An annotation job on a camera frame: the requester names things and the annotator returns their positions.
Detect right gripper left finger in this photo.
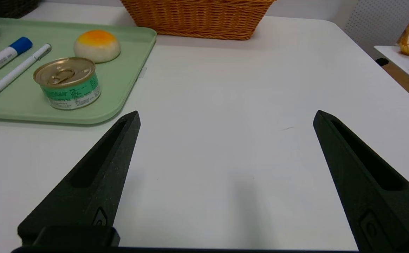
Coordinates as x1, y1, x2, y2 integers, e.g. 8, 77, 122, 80
18, 111, 141, 246

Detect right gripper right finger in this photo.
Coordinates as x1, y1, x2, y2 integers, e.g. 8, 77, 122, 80
313, 110, 409, 253

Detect gold lid food can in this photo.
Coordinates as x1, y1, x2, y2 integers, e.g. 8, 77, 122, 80
33, 57, 102, 110

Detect thin white pen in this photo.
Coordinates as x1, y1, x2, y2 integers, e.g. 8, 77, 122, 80
0, 43, 52, 96

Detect white bun with orange top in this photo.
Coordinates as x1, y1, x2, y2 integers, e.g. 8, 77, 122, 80
73, 30, 121, 64

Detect dark brown wicker basket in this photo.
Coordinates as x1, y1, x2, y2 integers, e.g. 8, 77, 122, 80
0, 0, 40, 19

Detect orange wicker basket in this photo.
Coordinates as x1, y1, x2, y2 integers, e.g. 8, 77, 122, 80
120, 0, 277, 40

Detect light green plastic tray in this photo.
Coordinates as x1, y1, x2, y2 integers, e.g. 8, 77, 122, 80
0, 18, 157, 125

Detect white side table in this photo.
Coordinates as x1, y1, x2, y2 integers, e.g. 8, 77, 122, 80
374, 45, 409, 91

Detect blue capped whiteboard marker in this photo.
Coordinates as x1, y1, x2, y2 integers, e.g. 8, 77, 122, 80
0, 37, 33, 84

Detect white perforated panel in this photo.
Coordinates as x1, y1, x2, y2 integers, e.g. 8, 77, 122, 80
344, 0, 409, 60

